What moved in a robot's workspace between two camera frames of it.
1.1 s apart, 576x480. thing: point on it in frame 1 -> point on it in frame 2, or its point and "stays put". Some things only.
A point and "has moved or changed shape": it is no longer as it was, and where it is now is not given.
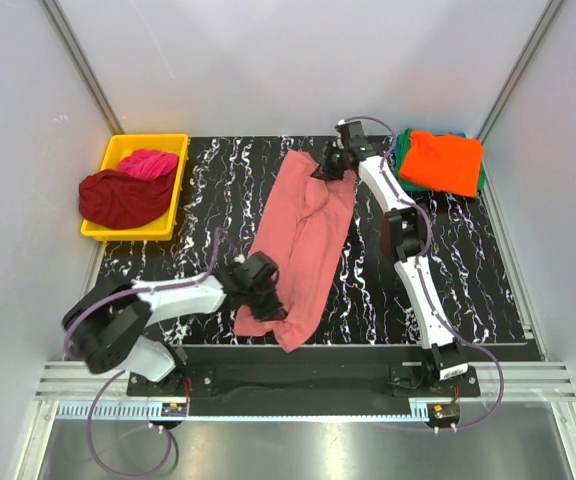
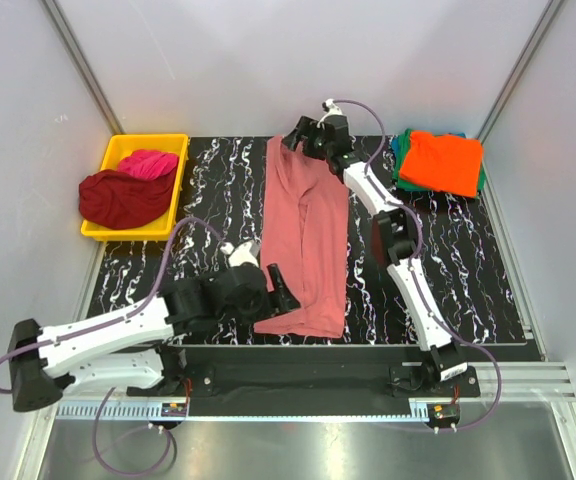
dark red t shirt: (114, 199) stays put
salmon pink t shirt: (301, 241) has moved or changed shape
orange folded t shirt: (443, 162) stays put
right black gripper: (323, 170) -> (303, 126)
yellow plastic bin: (163, 225) stays put
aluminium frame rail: (78, 391) stays put
